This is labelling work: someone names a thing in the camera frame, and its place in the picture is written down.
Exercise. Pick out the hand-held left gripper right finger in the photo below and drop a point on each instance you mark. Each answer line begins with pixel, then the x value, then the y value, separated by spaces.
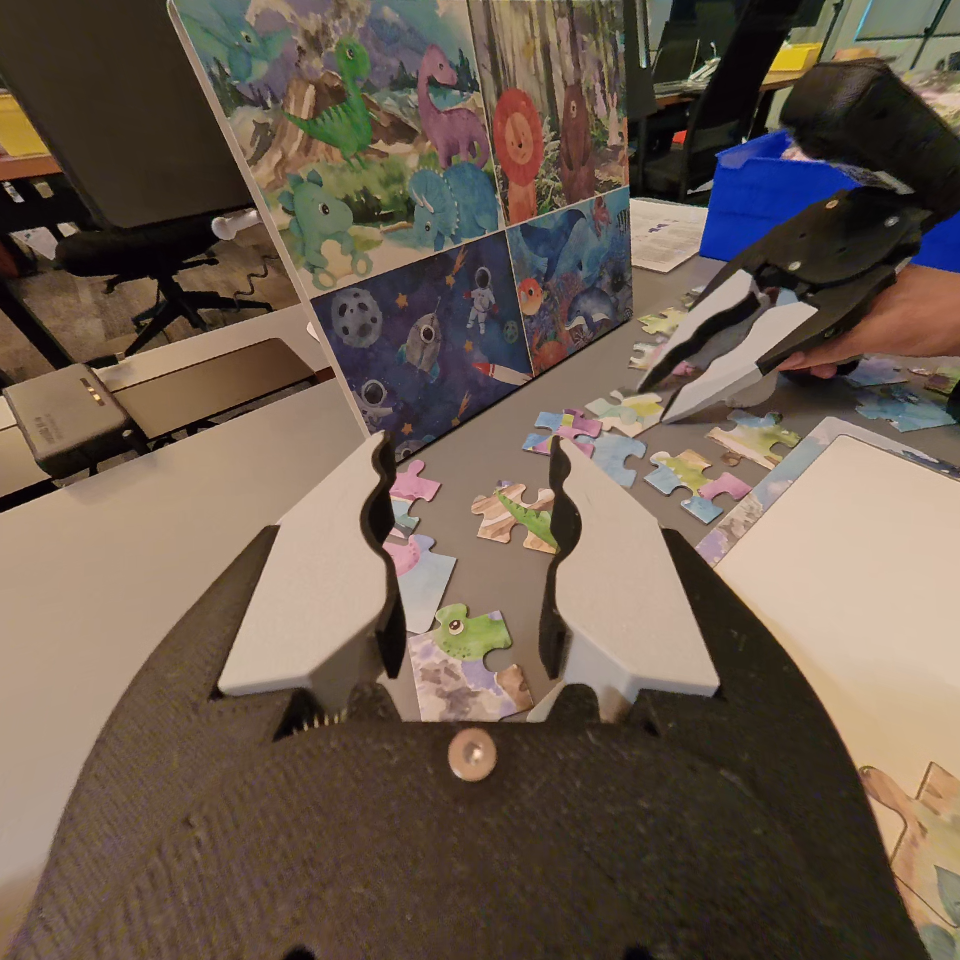
pixel 637 600

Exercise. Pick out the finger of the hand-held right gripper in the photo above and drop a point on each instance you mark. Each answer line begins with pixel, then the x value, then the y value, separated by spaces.
pixel 724 379
pixel 720 315

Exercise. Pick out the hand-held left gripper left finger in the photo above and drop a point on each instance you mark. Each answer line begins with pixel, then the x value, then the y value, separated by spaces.
pixel 315 592

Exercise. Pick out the pale blue green puzzle piece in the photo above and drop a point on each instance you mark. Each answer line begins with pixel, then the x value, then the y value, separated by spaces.
pixel 626 412

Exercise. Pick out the puzzle pieces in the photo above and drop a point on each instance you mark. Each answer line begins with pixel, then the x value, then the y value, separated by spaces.
pixel 679 472

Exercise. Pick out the green dinosaur head puzzle piece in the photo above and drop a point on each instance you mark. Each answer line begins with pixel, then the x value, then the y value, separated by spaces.
pixel 465 660

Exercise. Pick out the white puzzle frame tray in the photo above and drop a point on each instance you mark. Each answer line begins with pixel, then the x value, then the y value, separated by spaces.
pixel 840 585

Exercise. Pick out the person's right hand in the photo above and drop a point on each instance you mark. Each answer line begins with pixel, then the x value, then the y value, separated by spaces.
pixel 922 315

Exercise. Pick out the blue plastic bin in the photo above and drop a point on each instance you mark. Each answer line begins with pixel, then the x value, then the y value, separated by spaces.
pixel 757 202

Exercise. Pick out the black mesh chair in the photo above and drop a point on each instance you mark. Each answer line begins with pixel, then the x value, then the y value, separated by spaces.
pixel 720 112

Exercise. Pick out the yellow plastic bin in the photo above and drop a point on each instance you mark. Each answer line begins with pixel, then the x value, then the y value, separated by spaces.
pixel 799 56
pixel 19 127

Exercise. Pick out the black desk pad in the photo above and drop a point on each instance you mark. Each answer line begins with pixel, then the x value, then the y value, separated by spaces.
pixel 210 375

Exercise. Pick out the grey battery pack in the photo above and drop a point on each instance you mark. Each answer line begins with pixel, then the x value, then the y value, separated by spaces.
pixel 67 420

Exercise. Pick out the illustrated puzzle box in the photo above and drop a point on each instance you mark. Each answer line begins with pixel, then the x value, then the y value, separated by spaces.
pixel 420 225

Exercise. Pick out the black office chair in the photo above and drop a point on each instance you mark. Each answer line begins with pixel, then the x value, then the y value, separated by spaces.
pixel 135 247

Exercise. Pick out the dark grey standing panel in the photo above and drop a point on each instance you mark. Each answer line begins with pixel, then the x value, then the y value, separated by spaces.
pixel 112 97

